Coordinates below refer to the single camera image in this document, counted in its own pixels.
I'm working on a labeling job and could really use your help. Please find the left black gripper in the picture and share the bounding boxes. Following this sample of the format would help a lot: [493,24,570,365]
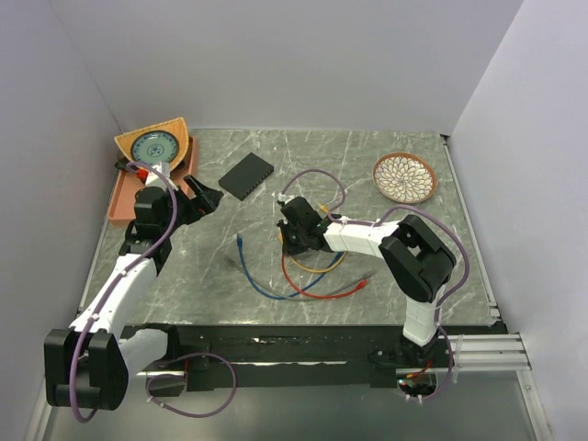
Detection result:
[160,175,222,235]

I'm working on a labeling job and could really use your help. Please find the yellow ethernet cable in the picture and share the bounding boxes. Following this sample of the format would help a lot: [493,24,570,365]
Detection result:
[278,201,347,275]

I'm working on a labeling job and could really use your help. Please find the black network switch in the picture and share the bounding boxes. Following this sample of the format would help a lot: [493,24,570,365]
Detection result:
[218,153,275,201]

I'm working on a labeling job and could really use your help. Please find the red ethernet cable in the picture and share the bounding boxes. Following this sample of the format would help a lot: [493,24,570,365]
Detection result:
[280,253,370,300]

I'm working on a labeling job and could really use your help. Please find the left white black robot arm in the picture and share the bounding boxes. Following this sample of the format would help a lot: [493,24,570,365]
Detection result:
[43,175,223,423]

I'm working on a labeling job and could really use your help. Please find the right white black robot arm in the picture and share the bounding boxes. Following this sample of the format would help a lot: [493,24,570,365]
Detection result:
[278,197,457,367]

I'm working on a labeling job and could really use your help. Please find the blue green ceramic plate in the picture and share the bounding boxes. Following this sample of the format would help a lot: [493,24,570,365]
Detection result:
[130,130,179,165]

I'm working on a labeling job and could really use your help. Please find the orange woven basket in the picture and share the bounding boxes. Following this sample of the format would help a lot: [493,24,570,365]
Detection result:
[114,118,189,171]

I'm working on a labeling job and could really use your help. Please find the pink plastic tray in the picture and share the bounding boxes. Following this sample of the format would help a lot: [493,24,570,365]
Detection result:
[107,136,199,228]

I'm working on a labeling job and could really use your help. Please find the dark bowl under basket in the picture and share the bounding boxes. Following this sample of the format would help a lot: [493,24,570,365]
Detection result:
[115,156,138,174]

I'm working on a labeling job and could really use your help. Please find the floral patterned ceramic plate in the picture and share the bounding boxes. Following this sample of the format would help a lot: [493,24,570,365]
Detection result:
[372,153,437,204]

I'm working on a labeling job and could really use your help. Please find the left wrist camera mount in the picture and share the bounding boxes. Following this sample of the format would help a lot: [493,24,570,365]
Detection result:
[135,162,190,195]

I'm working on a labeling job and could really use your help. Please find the blue ethernet cable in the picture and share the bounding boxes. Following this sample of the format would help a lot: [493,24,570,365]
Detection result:
[236,233,344,301]

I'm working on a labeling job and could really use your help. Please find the grey ethernet cable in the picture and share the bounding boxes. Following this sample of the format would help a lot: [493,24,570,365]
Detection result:
[223,256,378,300]

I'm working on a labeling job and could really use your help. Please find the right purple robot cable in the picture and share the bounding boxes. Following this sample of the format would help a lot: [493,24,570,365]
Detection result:
[280,168,470,403]

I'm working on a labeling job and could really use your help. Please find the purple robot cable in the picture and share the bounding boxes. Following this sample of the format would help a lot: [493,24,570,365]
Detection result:
[280,168,470,403]
[68,160,237,423]

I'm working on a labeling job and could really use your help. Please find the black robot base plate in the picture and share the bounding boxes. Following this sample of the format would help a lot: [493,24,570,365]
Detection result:
[123,323,509,392]

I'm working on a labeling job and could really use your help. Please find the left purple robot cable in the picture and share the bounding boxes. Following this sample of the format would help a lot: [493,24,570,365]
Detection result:
[68,160,237,423]

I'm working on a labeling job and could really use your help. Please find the aluminium rail frame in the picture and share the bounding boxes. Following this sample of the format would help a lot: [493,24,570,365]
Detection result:
[442,135,553,440]

